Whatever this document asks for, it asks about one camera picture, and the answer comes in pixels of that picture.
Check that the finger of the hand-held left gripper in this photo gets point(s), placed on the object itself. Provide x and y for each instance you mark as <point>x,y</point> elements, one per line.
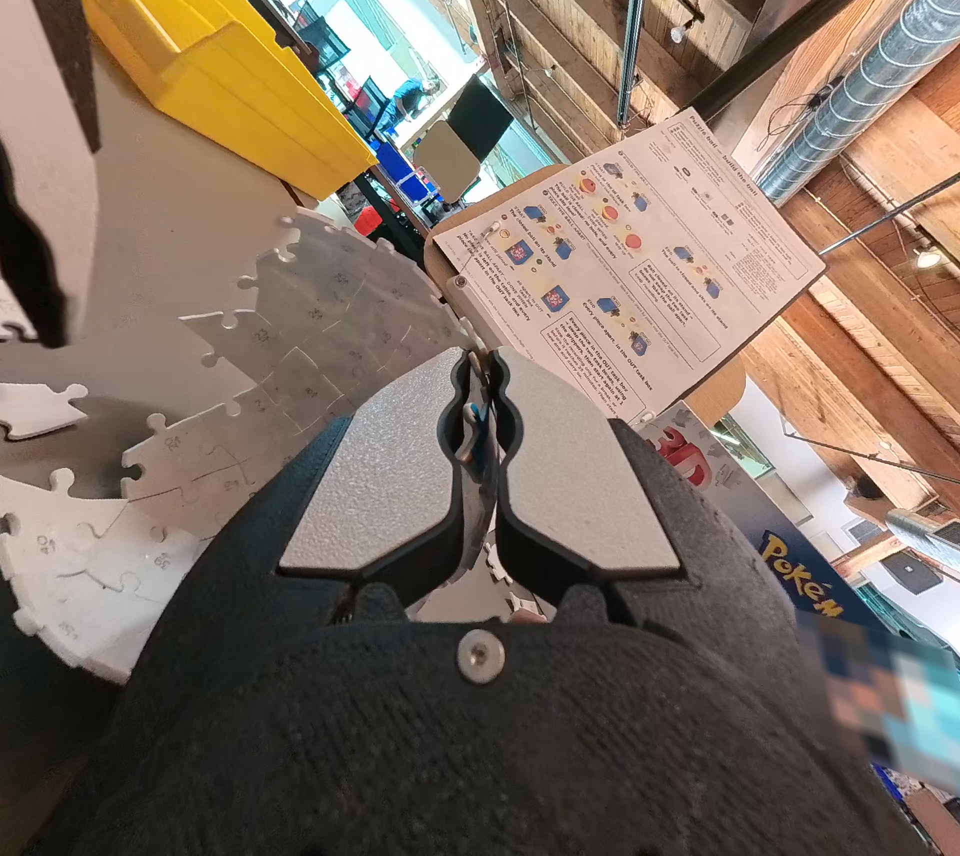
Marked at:
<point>45,83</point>

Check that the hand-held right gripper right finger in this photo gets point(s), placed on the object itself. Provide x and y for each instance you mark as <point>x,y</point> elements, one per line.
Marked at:
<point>585,496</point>

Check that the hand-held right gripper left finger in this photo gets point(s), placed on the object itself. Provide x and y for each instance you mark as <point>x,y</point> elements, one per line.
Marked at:
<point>375,496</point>

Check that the partly built puzzle ball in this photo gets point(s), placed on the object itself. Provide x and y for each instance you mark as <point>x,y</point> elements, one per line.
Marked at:
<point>315,331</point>

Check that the white puzzle piece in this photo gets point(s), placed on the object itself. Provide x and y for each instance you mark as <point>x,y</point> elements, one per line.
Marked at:
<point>37,410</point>

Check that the colourful puzzle box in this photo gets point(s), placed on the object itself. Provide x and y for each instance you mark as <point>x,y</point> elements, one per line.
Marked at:
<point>750,496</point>

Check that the yellow plastic bin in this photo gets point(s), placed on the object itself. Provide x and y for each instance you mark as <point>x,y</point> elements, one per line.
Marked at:
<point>225,68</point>

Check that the white instruction sheet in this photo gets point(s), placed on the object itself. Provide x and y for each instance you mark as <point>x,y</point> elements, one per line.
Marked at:
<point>637,256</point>

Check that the thin steel tension rod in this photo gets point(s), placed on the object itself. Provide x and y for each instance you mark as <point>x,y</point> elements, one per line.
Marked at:
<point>885,215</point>
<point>877,455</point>

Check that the blue storage bins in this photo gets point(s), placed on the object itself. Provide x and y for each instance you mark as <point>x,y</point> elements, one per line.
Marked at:
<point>405,173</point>

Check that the tan square panel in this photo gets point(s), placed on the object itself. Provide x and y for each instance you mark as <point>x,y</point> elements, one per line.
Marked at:
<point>446,158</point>

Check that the ceiling vent grille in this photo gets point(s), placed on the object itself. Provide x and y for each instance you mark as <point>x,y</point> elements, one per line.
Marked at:
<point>946,533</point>

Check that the black square panel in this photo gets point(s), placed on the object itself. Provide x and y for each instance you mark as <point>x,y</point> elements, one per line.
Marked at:
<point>480,117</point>

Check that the ceiling track light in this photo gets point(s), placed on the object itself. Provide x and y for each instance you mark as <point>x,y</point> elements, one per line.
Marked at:
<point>928,257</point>
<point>679,33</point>

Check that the black table lamp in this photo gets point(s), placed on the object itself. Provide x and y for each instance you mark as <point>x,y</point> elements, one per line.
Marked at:
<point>810,23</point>

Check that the black wall speaker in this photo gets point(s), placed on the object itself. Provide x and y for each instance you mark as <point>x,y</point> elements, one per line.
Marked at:
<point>911,571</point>

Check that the silver ventilation duct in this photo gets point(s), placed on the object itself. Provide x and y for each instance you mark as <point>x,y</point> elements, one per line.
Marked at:
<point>919,533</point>
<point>862,91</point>

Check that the metal ceiling rail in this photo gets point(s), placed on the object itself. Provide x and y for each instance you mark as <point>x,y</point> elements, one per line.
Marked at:
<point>637,8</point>

